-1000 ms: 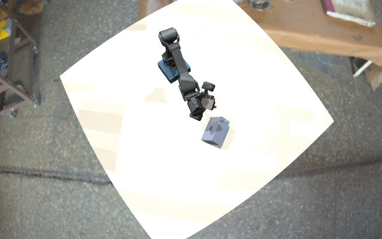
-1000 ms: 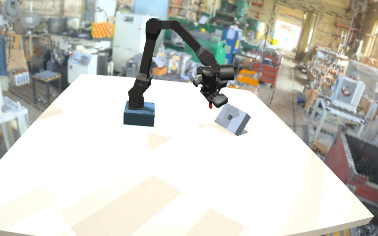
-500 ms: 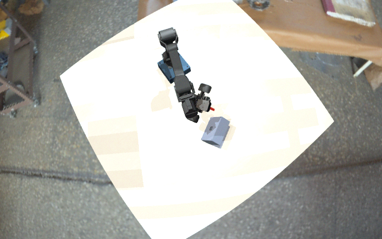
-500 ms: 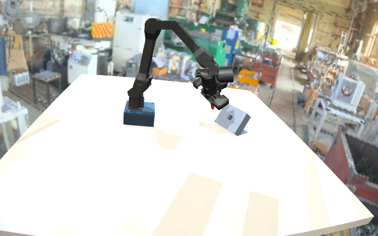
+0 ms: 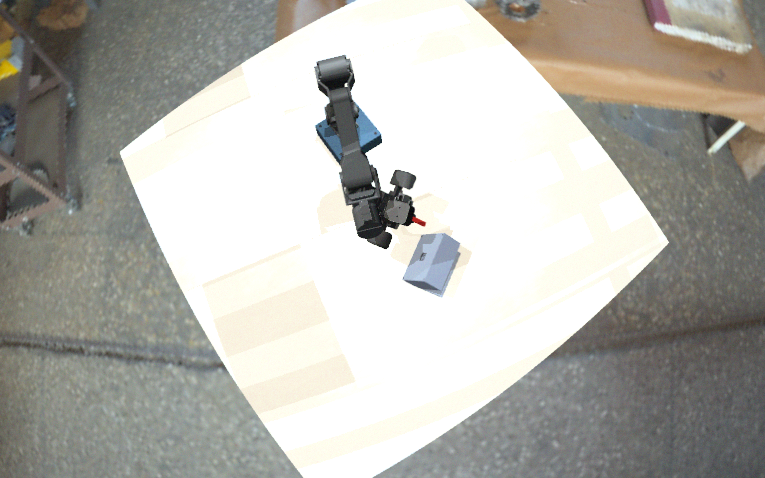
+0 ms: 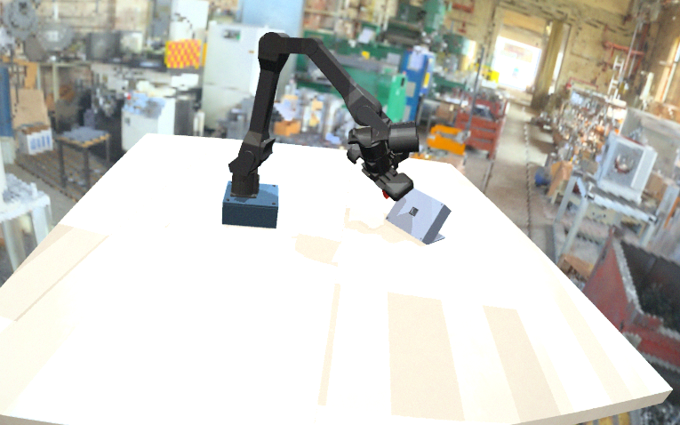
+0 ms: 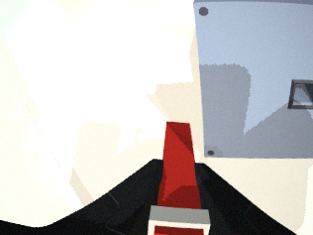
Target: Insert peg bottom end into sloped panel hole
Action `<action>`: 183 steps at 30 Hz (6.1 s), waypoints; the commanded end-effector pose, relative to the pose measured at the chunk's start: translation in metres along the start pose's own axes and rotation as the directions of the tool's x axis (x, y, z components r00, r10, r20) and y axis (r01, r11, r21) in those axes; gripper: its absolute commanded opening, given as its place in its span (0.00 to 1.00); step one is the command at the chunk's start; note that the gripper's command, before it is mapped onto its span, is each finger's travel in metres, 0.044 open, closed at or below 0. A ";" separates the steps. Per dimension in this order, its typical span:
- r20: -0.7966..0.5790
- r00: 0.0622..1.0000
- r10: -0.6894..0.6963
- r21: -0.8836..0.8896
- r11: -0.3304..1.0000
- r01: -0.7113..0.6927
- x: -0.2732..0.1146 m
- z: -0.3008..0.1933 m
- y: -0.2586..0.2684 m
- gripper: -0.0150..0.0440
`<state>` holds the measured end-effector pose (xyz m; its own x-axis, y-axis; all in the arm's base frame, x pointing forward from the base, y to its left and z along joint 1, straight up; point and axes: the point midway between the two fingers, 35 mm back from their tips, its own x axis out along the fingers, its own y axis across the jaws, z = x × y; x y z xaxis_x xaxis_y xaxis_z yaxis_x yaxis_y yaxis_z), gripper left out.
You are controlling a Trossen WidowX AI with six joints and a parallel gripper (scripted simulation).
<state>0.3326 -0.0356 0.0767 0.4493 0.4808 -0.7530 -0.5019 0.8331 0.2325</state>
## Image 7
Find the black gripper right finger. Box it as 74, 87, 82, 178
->
195, 162, 297, 235

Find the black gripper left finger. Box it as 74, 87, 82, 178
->
0, 158, 164, 235

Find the grey sloped panel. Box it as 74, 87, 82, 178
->
192, 0, 313, 159

